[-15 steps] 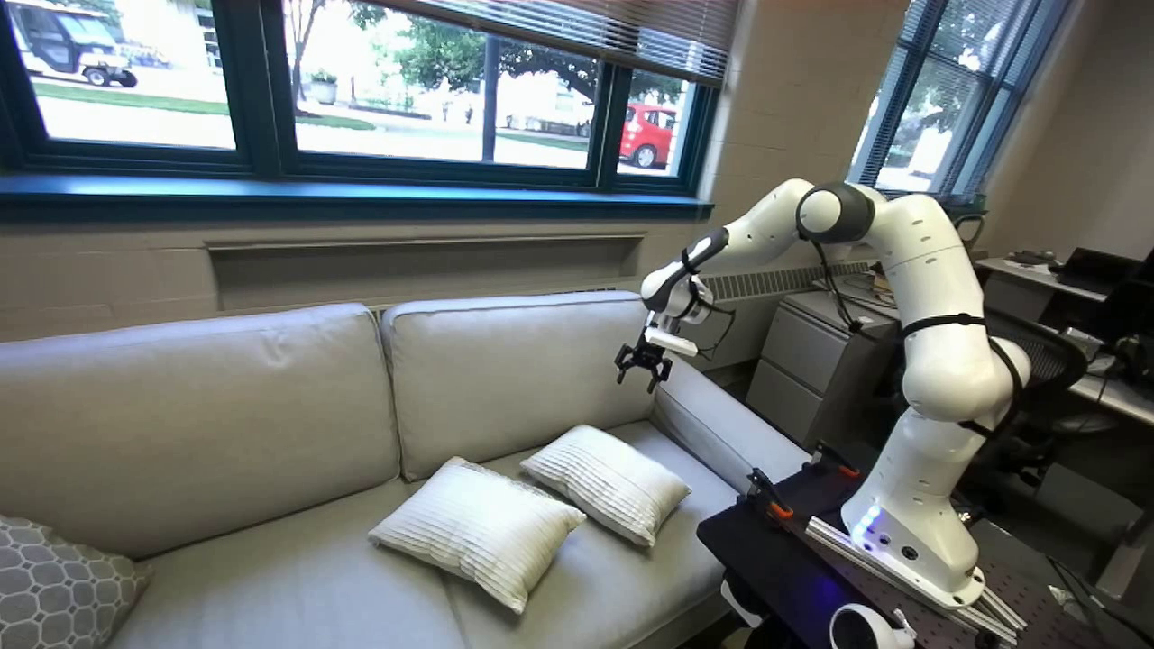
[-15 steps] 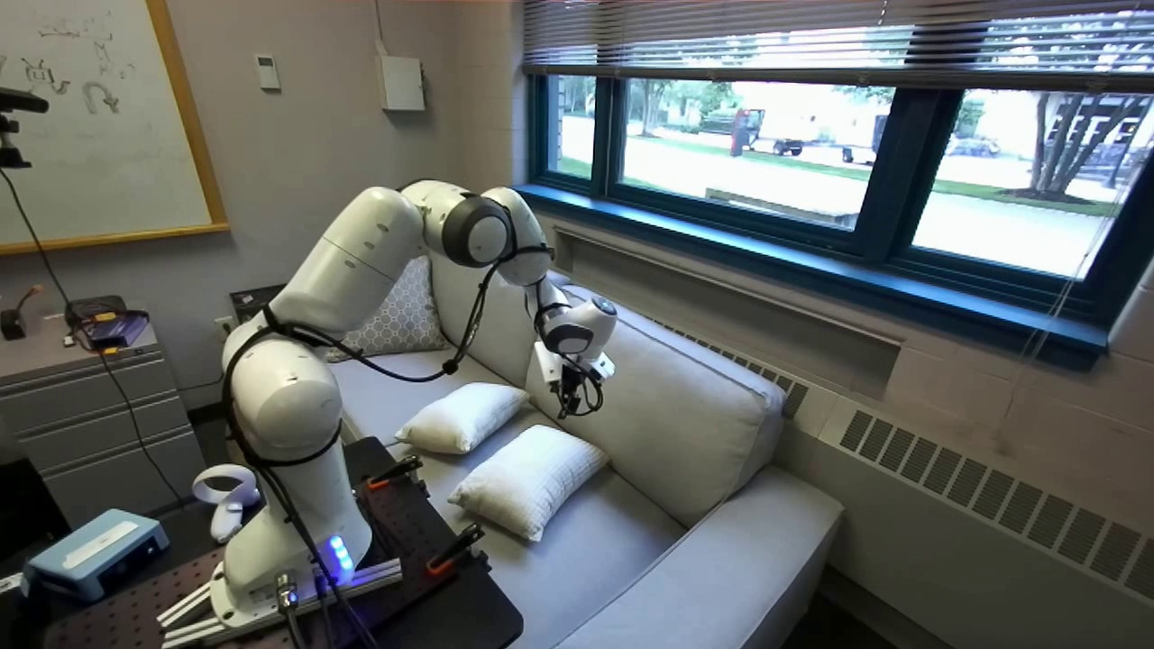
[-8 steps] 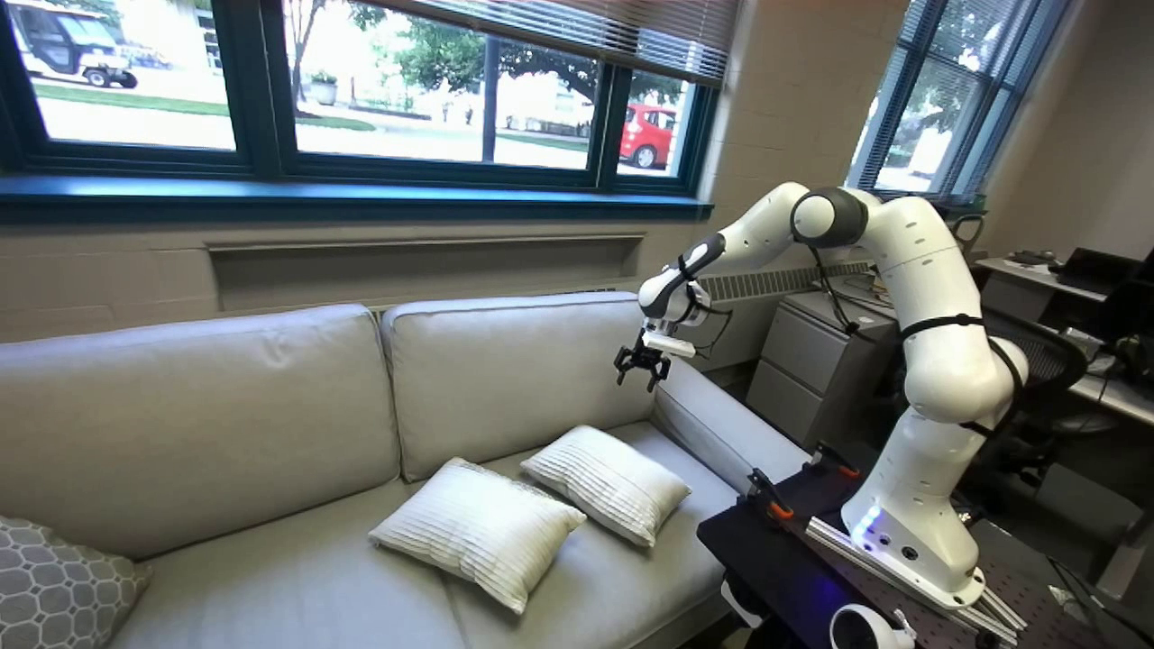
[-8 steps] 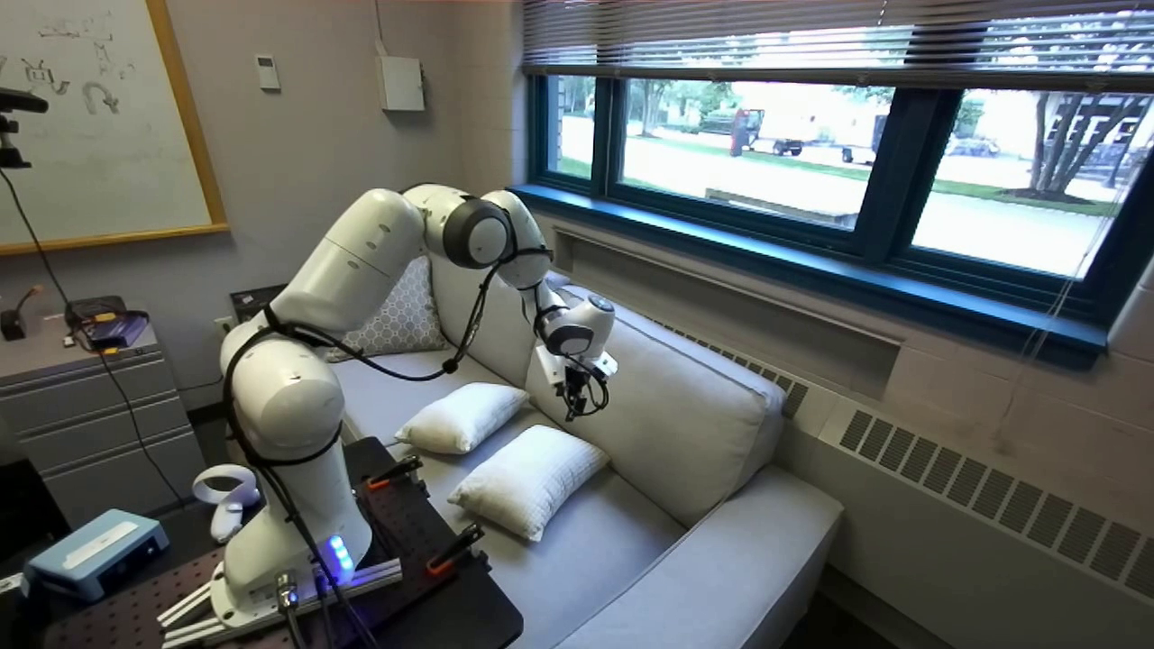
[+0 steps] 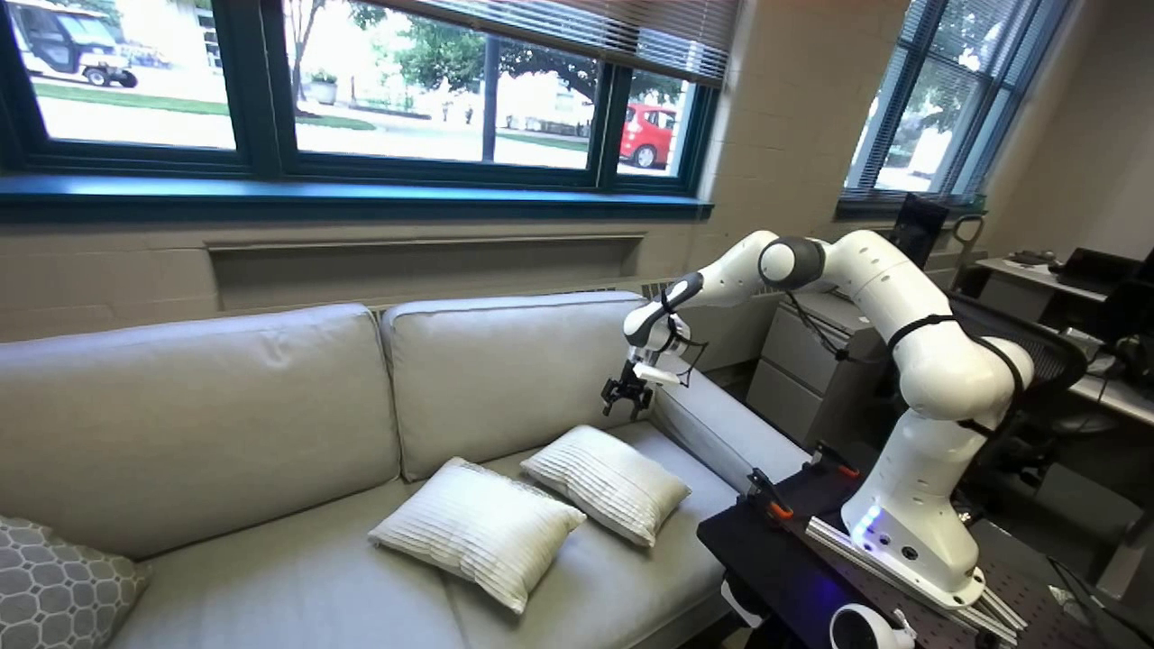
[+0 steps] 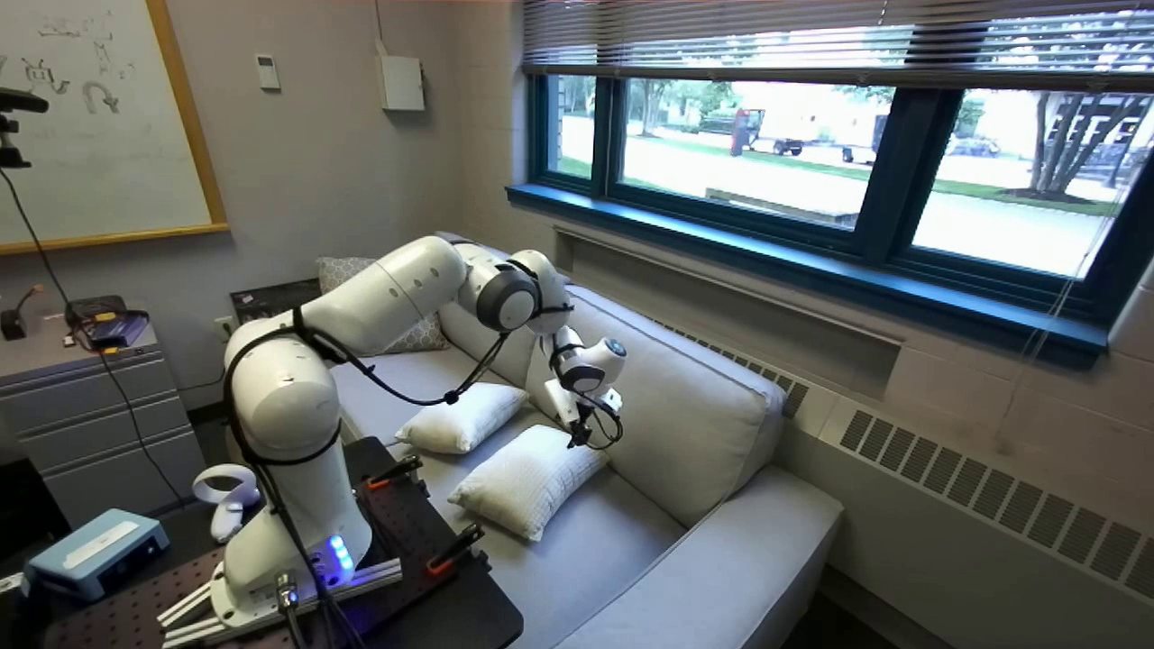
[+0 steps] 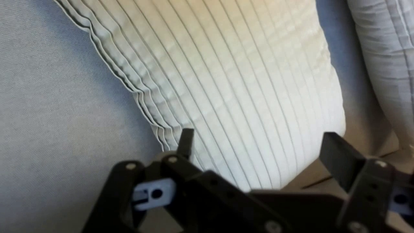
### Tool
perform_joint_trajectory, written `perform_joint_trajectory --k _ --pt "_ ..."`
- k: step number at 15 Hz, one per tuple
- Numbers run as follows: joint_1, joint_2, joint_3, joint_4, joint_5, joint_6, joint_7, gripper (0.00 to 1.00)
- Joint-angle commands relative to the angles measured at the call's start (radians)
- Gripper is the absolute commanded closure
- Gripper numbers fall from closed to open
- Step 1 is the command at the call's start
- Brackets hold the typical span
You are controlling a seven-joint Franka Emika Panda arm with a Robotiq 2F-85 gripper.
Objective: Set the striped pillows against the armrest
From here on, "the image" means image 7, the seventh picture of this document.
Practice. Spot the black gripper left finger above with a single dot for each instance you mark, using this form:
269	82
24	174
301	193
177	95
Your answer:
142	215

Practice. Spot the cream striped pillow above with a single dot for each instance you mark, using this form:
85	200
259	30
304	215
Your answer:
237	86
379	52

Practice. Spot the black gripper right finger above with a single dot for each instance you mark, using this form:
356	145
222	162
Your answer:
370	194

